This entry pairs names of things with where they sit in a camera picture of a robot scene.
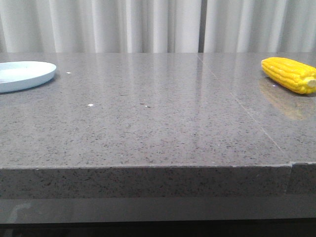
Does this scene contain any light blue round plate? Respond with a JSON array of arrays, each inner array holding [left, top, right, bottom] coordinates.
[[0, 61, 57, 93]]

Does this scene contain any white pleated curtain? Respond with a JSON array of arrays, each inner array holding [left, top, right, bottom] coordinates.
[[0, 0, 203, 53], [200, 0, 316, 53]]

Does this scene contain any white pleated curtain right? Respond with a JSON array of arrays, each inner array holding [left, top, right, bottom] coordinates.
[[200, 0, 316, 53]]

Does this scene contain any yellow corn cob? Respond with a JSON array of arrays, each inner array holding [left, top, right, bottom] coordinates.
[[261, 57, 316, 94]]

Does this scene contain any white pleated curtain left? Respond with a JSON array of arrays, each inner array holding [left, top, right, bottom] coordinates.
[[0, 0, 203, 53]]

